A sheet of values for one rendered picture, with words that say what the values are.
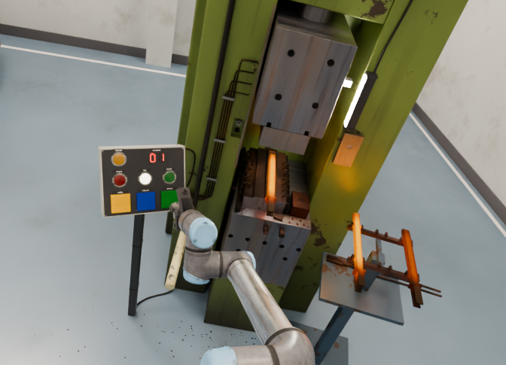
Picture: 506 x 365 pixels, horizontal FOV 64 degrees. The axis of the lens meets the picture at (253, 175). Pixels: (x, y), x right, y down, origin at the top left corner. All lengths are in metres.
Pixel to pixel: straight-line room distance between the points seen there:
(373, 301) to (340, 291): 0.16
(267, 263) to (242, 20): 1.17
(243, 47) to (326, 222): 1.02
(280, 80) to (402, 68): 0.51
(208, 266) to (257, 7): 0.96
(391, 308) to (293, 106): 1.06
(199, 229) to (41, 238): 1.82
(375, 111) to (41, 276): 2.11
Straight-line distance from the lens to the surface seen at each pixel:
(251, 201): 1.91
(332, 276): 2.07
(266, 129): 1.68
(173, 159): 1.74
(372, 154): 1.96
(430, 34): 1.77
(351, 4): 1.66
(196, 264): 1.36
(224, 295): 2.35
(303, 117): 1.66
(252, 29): 1.67
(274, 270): 2.16
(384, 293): 2.14
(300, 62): 1.56
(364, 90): 1.75
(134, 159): 1.70
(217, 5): 1.66
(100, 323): 2.57
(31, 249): 2.95
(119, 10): 5.33
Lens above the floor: 2.19
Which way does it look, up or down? 36 degrees down
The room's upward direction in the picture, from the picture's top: 16 degrees clockwise
